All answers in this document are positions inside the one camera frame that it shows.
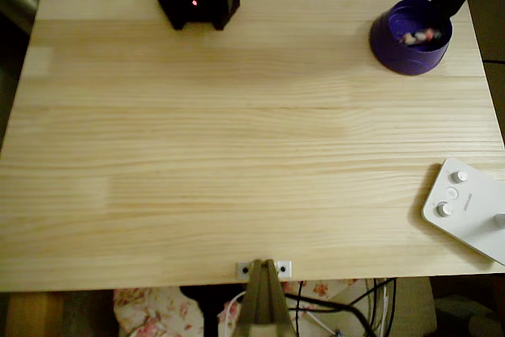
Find white floor cable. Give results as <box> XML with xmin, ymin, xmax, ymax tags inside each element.
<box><xmin>218</xmin><ymin>290</ymin><xmax>248</xmax><ymax>337</ymax></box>

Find candy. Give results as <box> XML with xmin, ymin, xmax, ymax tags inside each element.
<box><xmin>401</xmin><ymin>27</ymin><xmax>443</xmax><ymax>47</ymax></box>

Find white screwed bracket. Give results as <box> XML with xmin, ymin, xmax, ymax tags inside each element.
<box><xmin>234</xmin><ymin>260</ymin><xmax>294</xmax><ymax>279</ymax></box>

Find white lamp base with knobs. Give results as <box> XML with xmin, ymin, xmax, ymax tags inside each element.
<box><xmin>421</xmin><ymin>157</ymin><xmax>505</xmax><ymax>268</ymax></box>

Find black floor cables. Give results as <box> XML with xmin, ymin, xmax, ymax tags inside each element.
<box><xmin>283</xmin><ymin>277</ymin><xmax>398</xmax><ymax>337</ymax></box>

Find purple bowl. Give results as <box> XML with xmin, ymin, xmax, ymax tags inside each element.
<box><xmin>368</xmin><ymin>0</ymin><xmax>455</xmax><ymax>77</ymax></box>

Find floral fabric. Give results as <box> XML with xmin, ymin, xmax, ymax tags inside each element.
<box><xmin>113</xmin><ymin>278</ymin><xmax>366</xmax><ymax>337</ymax></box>

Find olive camera stand pole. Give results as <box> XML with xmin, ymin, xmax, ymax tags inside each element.
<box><xmin>234</xmin><ymin>258</ymin><xmax>297</xmax><ymax>337</ymax></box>

